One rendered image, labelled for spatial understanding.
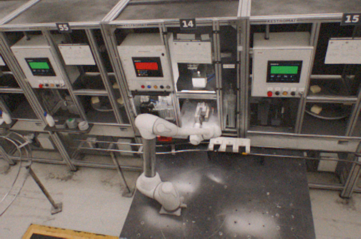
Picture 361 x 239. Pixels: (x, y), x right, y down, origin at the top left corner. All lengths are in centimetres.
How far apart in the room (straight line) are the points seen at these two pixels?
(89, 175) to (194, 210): 183
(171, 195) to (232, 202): 55
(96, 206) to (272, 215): 203
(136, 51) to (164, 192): 117
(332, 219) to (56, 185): 319
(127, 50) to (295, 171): 182
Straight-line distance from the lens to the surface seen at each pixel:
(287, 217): 264
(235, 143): 279
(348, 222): 356
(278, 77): 243
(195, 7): 255
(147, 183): 252
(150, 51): 247
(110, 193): 378
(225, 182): 277
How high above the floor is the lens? 293
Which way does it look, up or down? 39 degrees down
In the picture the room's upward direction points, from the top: 9 degrees counter-clockwise
